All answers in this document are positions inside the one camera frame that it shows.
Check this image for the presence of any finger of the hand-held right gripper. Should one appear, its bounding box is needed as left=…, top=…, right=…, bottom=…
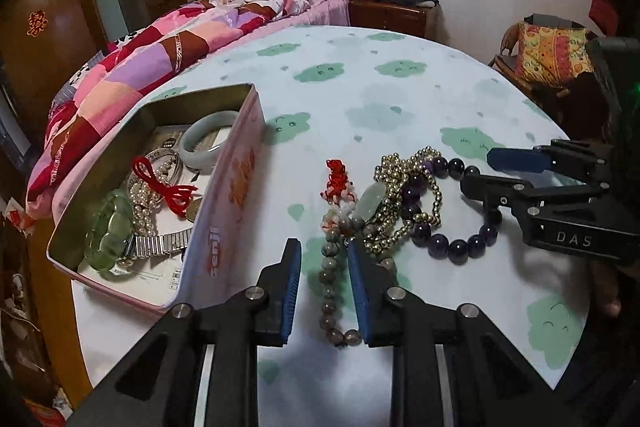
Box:
left=460, top=172, right=608, bottom=220
left=487, top=139, right=613, bottom=188

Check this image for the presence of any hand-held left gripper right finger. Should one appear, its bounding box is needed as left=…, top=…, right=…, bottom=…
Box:
left=347, top=239, right=583, bottom=427

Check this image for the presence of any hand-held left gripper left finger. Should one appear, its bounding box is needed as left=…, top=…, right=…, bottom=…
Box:
left=65, top=238, right=303, bottom=427

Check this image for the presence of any grey brown bead bracelet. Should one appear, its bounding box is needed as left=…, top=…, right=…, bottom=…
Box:
left=319, top=207, right=396, bottom=348

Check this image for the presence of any purple bead bracelet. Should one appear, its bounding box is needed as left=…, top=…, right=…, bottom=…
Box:
left=400, top=156, right=503, bottom=265

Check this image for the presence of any pink tin box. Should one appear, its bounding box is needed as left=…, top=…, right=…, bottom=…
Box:
left=46, top=83, right=266, bottom=314

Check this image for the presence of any silver metal watch band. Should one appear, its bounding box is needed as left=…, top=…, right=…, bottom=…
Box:
left=117, top=202, right=203, bottom=268

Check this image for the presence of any red cord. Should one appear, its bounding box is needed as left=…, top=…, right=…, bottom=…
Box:
left=131, top=156, right=201, bottom=220

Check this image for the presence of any pale blue jade bangle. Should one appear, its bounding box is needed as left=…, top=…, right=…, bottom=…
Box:
left=179, top=112, right=241, bottom=170

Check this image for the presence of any pearl necklace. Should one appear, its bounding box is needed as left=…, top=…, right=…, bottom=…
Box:
left=127, top=157, right=171, bottom=233

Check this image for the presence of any silver bangle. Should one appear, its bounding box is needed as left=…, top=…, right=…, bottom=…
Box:
left=132, top=147, right=183, bottom=188

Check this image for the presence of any green jade bangle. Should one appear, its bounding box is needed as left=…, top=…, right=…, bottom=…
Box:
left=84, top=188, right=136, bottom=280

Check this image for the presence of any person's right hand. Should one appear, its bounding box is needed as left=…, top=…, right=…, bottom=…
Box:
left=592, top=257, right=623, bottom=319

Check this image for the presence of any dark brown cloth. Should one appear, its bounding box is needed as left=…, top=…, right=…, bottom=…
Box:
left=530, top=72, right=616, bottom=142

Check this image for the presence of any wooden chair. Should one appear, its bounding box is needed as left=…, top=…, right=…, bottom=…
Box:
left=492, top=14, right=601, bottom=108

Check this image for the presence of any yellow patterned cushion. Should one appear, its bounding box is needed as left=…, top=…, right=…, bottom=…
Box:
left=515, top=22, right=598, bottom=88

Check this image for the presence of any jade pendant with red knot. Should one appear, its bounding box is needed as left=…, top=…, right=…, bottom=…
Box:
left=320, top=159, right=388, bottom=228

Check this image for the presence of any red garment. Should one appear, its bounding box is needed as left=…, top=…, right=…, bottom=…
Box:
left=587, top=0, right=621, bottom=38

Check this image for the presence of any wooden nightstand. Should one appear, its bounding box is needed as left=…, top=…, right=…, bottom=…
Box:
left=347, top=0, right=443, bottom=40

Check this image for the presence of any pink bed sheet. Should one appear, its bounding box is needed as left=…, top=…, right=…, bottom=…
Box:
left=27, top=0, right=351, bottom=218

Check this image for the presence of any patchwork quilt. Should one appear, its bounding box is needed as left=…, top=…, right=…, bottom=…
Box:
left=25, top=0, right=311, bottom=220

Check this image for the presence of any red white bag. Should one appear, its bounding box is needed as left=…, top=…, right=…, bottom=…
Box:
left=0, top=199, right=36, bottom=233

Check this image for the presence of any red paper decoration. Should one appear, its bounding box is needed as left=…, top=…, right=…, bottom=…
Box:
left=26, top=10, right=48, bottom=38

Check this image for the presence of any gold bead chain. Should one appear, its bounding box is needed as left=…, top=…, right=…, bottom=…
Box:
left=367, top=147, right=446, bottom=258

